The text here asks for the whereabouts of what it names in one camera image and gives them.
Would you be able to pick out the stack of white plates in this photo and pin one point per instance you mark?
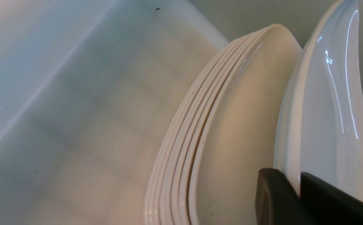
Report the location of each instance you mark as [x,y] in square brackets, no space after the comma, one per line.
[222,134]

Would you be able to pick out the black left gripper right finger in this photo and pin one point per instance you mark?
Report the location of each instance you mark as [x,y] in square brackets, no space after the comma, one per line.
[327,204]

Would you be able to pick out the large white plastic bin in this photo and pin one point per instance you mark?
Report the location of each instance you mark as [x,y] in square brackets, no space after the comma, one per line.
[88,89]

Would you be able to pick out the large white rectangular plate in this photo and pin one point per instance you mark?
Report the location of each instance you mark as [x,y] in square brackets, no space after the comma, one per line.
[320,126]

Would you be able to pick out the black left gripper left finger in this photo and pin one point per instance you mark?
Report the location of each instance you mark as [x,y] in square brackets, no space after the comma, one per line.
[276,201]

